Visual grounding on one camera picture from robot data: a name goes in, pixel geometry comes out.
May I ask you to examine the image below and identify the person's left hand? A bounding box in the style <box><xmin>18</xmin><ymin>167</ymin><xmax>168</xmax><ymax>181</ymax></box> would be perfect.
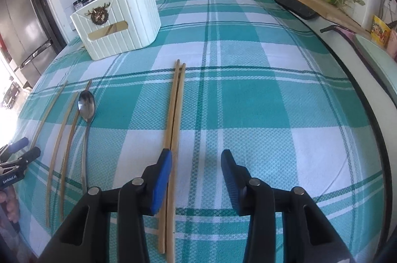
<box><xmin>0</xmin><ymin>186</ymin><xmax>20</xmax><ymax>223</ymax></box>

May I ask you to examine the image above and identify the yellow tin can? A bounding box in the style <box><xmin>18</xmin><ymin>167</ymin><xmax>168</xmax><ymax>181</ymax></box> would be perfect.
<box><xmin>371</xmin><ymin>15</ymin><xmax>391</xmax><ymax>49</ymax></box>

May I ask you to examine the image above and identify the small steel spoon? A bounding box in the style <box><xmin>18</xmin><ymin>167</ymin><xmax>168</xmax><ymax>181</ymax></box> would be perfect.
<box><xmin>78</xmin><ymin>89</ymin><xmax>96</xmax><ymax>194</ymax></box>

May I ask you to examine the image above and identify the pink cup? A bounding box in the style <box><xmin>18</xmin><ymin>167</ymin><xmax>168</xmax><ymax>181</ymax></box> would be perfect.
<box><xmin>386</xmin><ymin>29</ymin><xmax>397</xmax><ymax>60</ymax></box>

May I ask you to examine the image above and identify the green cutting mat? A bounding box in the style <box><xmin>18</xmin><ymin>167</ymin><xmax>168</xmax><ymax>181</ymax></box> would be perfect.
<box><xmin>353</xmin><ymin>34</ymin><xmax>397</xmax><ymax>104</ymax></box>

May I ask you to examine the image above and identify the cream utensil holder box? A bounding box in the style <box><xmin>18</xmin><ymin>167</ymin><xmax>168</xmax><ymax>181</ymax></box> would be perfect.
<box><xmin>71</xmin><ymin>0</ymin><xmax>162</xmax><ymax>61</ymax></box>

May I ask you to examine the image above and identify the black sink edge tray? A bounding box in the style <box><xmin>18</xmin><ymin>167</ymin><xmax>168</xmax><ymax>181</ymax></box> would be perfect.
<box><xmin>274</xmin><ymin>0</ymin><xmax>319</xmax><ymax>20</ymax></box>

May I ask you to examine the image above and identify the grey refrigerator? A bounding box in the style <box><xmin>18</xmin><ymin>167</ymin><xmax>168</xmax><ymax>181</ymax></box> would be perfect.
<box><xmin>1</xmin><ymin>0</ymin><xmax>57</xmax><ymax>88</ymax></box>

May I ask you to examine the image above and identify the white spice jar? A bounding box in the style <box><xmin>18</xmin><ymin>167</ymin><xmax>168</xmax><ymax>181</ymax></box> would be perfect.
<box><xmin>73</xmin><ymin>0</ymin><xmax>84</xmax><ymax>11</ymax></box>

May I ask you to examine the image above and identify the teal plaid tablecloth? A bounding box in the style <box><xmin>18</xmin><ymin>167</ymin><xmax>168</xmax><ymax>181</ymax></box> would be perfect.
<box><xmin>16</xmin><ymin>0</ymin><xmax>384</xmax><ymax>262</ymax></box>

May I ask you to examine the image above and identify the wooden cutting board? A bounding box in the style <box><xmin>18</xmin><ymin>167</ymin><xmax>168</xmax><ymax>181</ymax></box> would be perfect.
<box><xmin>298</xmin><ymin>0</ymin><xmax>371</xmax><ymax>39</ymax></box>

